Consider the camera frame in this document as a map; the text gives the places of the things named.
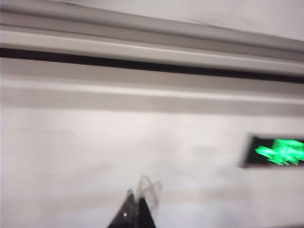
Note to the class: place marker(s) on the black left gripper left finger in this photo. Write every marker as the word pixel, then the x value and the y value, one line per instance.
pixel 126 211

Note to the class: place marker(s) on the whiteboard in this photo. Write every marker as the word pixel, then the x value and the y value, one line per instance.
pixel 213 12

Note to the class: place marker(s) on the green black exit sign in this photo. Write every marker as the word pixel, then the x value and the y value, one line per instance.
pixel 259 152

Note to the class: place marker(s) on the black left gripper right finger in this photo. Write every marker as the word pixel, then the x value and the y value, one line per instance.
pixel 146 213

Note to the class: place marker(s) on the aluminium whiteboard tray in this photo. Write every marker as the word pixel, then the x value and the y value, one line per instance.
pixel 142 45

